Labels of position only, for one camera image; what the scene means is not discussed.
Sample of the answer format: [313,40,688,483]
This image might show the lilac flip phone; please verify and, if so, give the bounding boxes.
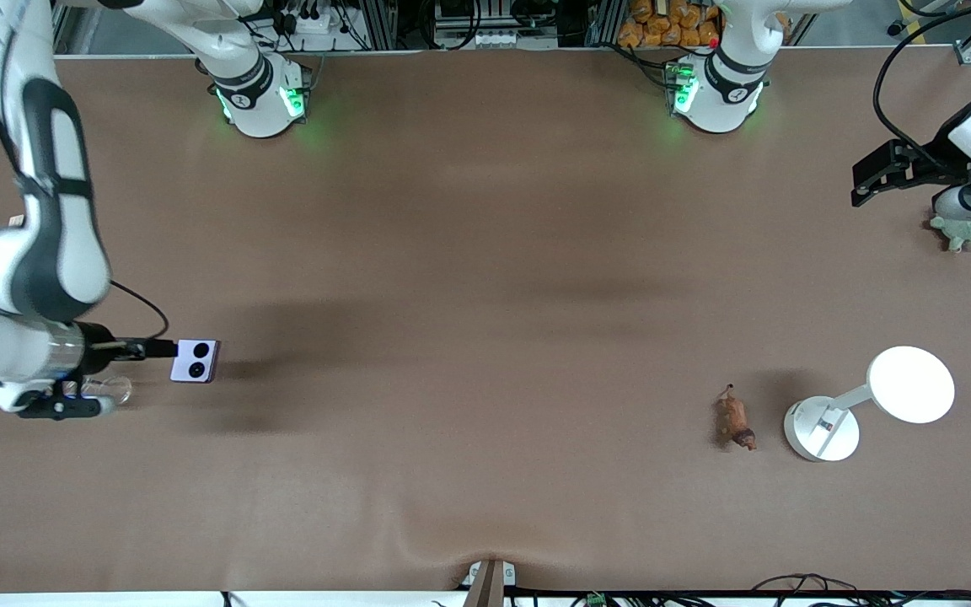
[169,338,222,385]

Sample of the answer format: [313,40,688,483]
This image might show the small clear glass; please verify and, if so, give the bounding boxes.
[81,376,134,409]

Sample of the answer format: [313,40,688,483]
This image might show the green turtle plush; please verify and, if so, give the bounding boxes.
[930,215,971,253]

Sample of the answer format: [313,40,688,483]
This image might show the white desk lamp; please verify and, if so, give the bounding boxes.
[783,346,957,464]

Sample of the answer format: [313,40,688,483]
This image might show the pile of orange plush toys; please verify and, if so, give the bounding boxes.
[617,0,724,50]

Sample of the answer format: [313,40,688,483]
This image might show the white power strip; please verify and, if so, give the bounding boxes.
[282,7,345,36]

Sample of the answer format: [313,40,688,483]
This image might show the white multi-socket block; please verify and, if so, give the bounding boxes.
[435,29,560,50]

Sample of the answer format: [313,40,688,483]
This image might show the metal table clamp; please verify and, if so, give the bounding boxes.
[460,558,518,607]

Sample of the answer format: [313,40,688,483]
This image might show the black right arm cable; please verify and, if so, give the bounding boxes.
[110,278,171,341]

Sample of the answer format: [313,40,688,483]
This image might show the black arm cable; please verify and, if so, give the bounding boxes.
[110,278,171,341]
[873,0,971,169]

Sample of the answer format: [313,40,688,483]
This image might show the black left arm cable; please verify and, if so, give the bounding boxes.
[873,0,971,169]

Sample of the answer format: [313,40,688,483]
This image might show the black floor cables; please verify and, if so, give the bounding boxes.
[511,573,971,607]

